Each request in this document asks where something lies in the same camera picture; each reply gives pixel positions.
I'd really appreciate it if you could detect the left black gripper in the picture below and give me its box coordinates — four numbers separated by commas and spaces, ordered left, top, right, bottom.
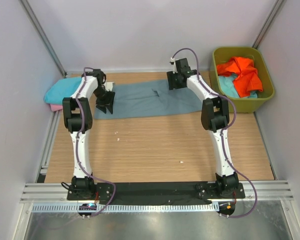
93, 87, 115, 114

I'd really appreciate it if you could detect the grey blue t shirt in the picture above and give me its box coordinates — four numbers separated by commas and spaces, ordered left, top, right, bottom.
94, 79, 202, 120

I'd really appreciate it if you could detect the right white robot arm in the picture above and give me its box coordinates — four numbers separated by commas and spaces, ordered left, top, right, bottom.
167, 58, 239, 198

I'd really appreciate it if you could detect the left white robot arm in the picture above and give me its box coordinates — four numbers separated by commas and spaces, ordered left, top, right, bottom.
61, 67, 115, 201

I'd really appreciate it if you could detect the folded turquoise t shirt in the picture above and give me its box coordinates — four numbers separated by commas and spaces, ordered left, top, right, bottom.
44, 77, 82, 105

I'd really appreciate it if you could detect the light teal t shirt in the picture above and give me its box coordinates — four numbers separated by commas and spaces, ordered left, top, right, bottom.
218, 74, 258, 99

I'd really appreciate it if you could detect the folded pink t shirt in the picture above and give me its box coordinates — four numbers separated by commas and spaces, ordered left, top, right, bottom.
50, 104, 63, 112

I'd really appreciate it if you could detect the orange t shirt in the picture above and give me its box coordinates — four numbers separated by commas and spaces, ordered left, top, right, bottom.
216, 56, 263, 97

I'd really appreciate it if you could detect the olive green plastic bin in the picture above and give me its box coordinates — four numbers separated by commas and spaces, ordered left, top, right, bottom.
209, 47, 275, 113

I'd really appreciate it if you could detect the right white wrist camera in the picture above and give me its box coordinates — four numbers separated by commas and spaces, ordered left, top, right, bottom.
169, 57, 181, 74

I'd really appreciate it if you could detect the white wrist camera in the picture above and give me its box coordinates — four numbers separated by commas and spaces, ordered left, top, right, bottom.
169, 57, 181, 74
104, 81, 115, 92

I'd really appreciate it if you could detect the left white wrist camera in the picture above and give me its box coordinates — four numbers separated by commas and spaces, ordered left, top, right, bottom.
104, 81, 115, 92

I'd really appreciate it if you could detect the aluminium left frame rail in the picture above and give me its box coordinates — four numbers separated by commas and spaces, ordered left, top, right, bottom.
35, 110, 61, 183

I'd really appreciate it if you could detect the aluminium frame rail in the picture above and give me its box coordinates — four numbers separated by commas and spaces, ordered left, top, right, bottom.
21, 180, 294, 203
35, 110, 61, 183

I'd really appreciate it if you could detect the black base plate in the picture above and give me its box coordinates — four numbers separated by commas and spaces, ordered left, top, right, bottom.
61, 178, 246, 203

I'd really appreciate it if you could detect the slotted cable duct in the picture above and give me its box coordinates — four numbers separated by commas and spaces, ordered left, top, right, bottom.
31, 202, 219, 214

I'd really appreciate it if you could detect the aluminium front frame rail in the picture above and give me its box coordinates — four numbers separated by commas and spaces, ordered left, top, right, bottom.
21, 180, 294, 203

